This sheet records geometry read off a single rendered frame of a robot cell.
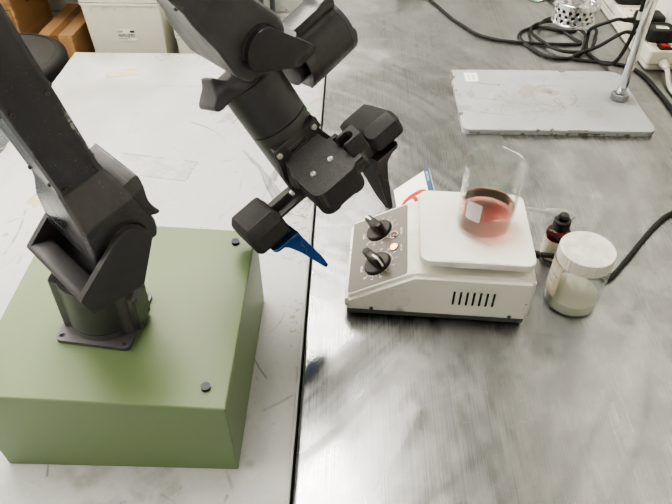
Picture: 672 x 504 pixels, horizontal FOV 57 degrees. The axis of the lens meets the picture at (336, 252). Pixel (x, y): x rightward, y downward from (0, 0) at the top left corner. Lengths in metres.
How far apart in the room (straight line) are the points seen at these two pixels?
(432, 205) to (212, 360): 0.31
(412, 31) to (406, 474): 0.95
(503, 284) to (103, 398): 0.40
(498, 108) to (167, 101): 0.55
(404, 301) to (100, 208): 0.34
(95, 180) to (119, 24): 2.49
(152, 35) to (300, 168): 2.41
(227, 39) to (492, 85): 0.72
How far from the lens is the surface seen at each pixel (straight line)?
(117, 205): 0.48
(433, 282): 0.66
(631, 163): 1.02
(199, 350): 0.55
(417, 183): 0.84
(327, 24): 0.58
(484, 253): 0.66
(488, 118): 1.04
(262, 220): 0.57
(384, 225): 0.73
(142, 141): 1.02
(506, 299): 0.68
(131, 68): 1.24
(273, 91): 0.55
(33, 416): 0.58
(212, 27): 0.48
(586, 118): 1.08
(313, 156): 0.55
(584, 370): 0.70
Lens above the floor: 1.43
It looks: 43 degrees down
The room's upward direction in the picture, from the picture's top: straight up
